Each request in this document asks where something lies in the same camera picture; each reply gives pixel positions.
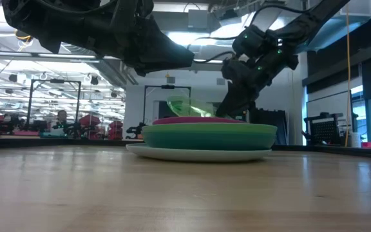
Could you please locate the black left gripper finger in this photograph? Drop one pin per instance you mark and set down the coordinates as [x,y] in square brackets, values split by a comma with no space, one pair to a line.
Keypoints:
[163,53]

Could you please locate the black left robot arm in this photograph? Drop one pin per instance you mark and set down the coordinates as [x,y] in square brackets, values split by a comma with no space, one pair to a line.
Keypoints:
[53,22]

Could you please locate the small black rig frame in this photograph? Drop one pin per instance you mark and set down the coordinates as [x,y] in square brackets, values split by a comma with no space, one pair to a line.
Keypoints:
[167,86]

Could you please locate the cream plastic plate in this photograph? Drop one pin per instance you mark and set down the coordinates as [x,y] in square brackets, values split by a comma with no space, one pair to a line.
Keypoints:
[198,155]

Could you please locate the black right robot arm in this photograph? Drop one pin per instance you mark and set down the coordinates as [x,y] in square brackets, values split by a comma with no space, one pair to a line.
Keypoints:
[314,16]

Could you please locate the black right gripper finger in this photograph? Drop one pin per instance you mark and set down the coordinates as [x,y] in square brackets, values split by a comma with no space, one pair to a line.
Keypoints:
[237,103]

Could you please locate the white paper roll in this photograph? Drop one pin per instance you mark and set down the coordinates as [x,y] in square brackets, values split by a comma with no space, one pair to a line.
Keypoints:
[355,139]

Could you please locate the large red bin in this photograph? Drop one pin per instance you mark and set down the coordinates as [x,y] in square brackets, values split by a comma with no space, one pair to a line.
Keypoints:
[89,120]

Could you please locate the teal plastic plate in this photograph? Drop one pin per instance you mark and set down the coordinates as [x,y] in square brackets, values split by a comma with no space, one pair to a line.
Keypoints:
[208,141]

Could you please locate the translucent green plastic plate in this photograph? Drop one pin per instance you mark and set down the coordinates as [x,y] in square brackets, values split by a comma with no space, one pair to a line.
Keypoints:
[185,108]

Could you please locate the magenta plastic plate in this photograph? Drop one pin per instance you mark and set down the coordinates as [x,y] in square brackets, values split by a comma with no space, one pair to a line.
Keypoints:
[195,120]

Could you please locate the large black rig frame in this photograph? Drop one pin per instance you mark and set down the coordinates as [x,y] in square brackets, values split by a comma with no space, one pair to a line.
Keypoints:
[30,103]

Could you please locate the black perforated cart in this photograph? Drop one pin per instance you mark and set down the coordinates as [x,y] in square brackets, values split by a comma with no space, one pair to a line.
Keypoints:
[325,129]

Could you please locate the dark grey door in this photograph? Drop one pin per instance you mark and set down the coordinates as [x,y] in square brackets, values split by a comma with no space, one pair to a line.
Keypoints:
[163,112]

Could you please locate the small red bin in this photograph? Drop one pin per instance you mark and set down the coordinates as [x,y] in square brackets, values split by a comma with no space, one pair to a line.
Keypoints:
[116,129]

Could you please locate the person seated at desk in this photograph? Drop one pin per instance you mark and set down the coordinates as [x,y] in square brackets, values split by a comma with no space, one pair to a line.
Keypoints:
[60,124]

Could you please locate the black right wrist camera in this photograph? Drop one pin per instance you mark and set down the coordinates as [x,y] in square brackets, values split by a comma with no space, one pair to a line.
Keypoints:
[253,40]

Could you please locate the black curtain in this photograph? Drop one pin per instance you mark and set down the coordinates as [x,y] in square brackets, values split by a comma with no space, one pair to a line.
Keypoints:
[274,117]

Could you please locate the light green plastic plate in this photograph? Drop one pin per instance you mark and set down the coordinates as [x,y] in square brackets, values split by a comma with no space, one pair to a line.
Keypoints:
[208,127]

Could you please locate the small red box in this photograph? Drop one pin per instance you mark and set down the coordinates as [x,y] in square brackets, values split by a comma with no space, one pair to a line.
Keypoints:
[370,144]

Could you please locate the long ceiling light bar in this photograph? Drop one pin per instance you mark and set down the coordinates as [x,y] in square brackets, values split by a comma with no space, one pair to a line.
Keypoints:
[43,55]

